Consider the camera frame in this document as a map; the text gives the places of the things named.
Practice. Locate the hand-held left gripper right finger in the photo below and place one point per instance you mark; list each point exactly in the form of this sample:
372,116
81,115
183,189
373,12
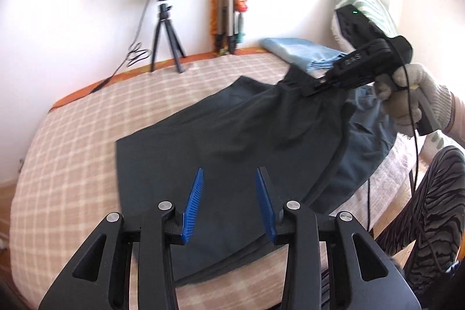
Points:
265,208

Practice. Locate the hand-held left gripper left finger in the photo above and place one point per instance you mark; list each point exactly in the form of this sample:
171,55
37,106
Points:
192,204

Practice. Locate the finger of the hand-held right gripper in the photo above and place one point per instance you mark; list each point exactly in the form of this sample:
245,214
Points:
321,85

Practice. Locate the black pants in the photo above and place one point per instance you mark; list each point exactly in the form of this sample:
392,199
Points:
218,135

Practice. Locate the person's right forearm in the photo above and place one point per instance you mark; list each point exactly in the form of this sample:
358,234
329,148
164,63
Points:
458,114

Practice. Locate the person's right hand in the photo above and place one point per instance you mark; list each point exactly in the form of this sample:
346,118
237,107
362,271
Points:
432,85

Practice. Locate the folded light blue cloth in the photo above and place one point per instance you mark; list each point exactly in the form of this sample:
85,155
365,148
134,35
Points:
298,50

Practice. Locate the folded silver tripod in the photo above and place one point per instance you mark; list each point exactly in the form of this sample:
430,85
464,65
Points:
225,5

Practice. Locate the brown patterned cloth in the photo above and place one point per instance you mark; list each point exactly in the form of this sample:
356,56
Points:
212,12

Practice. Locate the checked beige mattress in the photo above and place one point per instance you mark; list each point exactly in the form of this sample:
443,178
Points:
72,150

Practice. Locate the person's zebra print trousers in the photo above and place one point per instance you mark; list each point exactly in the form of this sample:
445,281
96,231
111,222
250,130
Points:
436,204

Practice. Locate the small black tripod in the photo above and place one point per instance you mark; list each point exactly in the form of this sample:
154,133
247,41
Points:
165,16

